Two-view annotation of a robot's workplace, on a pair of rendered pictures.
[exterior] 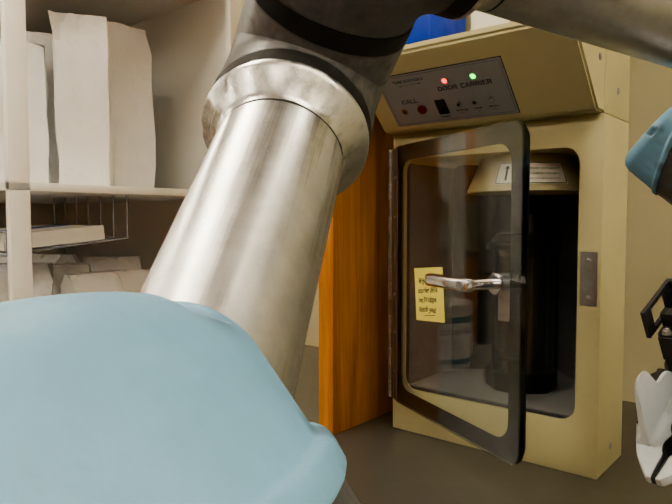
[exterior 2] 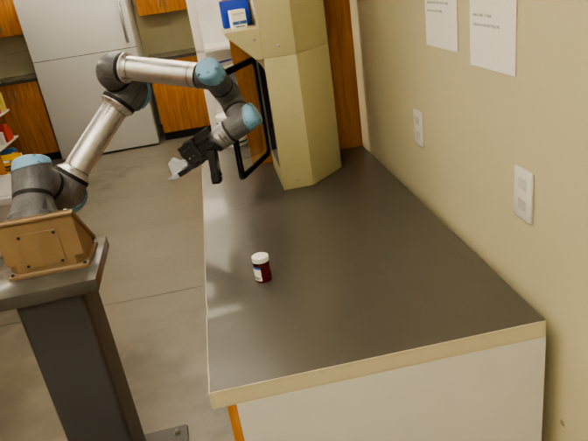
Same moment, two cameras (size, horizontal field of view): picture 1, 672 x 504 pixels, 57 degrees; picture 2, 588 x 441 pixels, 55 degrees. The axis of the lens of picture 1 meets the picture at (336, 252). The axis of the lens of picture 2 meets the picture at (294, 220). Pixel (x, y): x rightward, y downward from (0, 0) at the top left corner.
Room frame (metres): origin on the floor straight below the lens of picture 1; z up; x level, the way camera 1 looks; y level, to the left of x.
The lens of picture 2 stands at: (-0.60, -1.72, 1.66)
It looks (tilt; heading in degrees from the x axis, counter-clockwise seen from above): 23 degrees down; 44
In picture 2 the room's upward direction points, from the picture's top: 9 degrees counter-clockwise
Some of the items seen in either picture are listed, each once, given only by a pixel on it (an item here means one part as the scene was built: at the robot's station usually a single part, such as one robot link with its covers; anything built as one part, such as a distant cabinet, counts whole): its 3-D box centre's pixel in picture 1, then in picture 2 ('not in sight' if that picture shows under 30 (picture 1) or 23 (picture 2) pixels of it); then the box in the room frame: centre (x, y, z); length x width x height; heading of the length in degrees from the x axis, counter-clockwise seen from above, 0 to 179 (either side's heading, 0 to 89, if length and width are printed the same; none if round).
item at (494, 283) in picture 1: (460, 282); not in sight; (0.76, -0.15, 1.20); 0.10 x 0.05 x 0.03; 23
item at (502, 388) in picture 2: not in sight; (318, 303); (0.82, -0.39, 0.45); 2.05 x 0.67 x 0.90; 50
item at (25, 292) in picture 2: not in sight; (50, 271); (0.01, -0.05, 0.92); 0.32 x 0.32 x 0.04; 53
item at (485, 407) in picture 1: (448, 283); (247, 116); (0.84, -0.15, 1.19); 0.30 x 0.01 x 0.40; 23
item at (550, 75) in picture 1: (467, 82); (241, 42); (0.84, -0.18, 1.46); 0.32 x 0.12 x 0.10; 50
